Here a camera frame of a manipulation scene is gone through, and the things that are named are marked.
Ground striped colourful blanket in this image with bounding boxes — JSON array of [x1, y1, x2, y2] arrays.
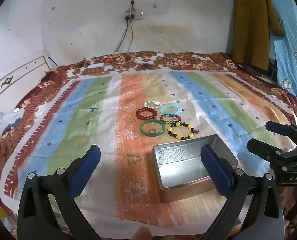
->
[[1, 69, 297, 238]]

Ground white power strip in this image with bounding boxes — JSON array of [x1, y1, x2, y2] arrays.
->
[[124, 11, 145, 22]]

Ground green jade bangle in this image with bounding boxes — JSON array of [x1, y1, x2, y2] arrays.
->
[[140, 119, 164, 137]]

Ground blue printed hanging cloth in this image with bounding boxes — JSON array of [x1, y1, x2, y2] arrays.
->
[[263, 0, 297, 103]]

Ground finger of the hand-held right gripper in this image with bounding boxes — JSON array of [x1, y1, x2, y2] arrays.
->
[[265, 121, 297, 147], [247, 139, 284, 162]]

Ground silver tin box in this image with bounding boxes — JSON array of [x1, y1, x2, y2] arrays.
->
[[152, 134, 239, 204]]

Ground black power cable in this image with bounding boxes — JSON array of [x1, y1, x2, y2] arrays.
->
[[126, 20, 134, 53]]

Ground white shell bracelet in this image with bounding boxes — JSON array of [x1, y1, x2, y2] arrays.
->
[[143, 100, 163, 109]]

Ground person's left hand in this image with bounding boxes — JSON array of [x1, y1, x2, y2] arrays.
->
[[131, 226, 153, 240]]

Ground red bead bracelet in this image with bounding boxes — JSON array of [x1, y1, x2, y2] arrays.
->
[[135, 107, 159, 122]]

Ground light blue bead bracelet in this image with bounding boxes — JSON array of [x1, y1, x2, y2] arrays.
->
[[160, 105, 183, 116]]

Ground white headboard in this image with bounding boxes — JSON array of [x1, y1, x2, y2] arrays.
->
[[0, 55, 53, 108]]

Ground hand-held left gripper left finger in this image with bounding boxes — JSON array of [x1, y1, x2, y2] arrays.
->
[[17, 144, 101, 240]]

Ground brown multicolour bead bracelet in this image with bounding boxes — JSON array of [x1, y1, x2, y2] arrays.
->
[[160, 114, 182, 124]]

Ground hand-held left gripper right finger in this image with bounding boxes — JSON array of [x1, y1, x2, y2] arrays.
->
[[200, 144, 285, 240]]

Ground mustard hanging garment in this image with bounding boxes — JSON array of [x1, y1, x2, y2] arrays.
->
[[232, 0, 284, 72]]

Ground grey power cable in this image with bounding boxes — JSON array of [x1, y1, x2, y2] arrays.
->
[[113, 20, 129, 53]]

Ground black cable by headboard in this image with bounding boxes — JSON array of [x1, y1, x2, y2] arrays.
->
[[47, 56, 59, 70]]

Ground yellow and brown bead bracelet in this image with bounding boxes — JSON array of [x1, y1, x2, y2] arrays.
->
[[167, 121, 199, 141]]

